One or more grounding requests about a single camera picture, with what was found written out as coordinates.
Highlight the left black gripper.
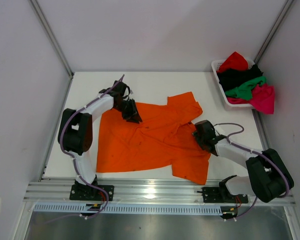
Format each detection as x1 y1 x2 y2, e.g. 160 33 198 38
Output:
114 98 142 124

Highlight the orange t shirt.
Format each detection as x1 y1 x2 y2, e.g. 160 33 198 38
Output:
96 92 211 185

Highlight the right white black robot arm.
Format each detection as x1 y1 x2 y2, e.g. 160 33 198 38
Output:
192 120 295 203

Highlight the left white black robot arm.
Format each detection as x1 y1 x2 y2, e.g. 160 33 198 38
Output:
57 77 143 200

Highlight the green t shirt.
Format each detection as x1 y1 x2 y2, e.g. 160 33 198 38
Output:
225 76 267 101

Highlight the black t shirt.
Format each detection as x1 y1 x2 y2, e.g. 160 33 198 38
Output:
217 64 263 92

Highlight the magenta t shirt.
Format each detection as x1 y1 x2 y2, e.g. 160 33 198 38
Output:
227 83 275 115

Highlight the white plastic laundry basket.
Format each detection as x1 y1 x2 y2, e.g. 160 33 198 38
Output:
211 59 254 111

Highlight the red t shirt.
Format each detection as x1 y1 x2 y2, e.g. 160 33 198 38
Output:
217 51 249 73

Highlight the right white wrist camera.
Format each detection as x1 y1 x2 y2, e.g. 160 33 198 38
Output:
214 124 225 135

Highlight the aluminium mounting rail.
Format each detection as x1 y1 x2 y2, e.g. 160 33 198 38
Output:
23 176 296 207

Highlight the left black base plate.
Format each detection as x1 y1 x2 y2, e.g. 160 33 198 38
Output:
69 184 114 202

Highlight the slotted grey cable duct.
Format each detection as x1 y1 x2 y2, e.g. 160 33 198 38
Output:
33 202 223 216

